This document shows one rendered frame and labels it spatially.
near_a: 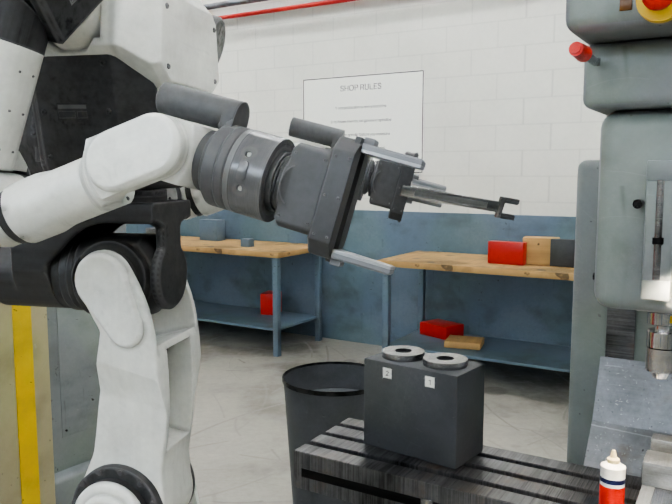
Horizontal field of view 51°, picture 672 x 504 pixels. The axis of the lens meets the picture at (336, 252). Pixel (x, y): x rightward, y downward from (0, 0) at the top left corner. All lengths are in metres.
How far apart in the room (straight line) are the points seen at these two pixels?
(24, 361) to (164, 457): 1.25
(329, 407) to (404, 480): 1.62
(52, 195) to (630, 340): 1.27
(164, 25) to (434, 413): 0.87
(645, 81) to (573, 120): 4.46
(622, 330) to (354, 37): 5.01
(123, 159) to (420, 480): 0.88
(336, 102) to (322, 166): 5.72
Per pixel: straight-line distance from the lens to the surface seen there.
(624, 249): 1.21
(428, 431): 1.45
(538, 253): 5.18
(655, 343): 1.29
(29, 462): 2.40
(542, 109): 5.68
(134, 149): 0.74
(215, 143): 0.72
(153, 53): 0.97
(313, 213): 0.69
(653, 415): 1.68
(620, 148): 1.20
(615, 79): 1.18
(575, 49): 1.05
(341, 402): 2.99
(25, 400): 2.34
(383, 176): 1.23
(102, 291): 1.04
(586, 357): 1.73
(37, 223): 0.84
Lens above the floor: 1.53
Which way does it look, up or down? 6 degrees down
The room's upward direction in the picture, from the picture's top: straight up
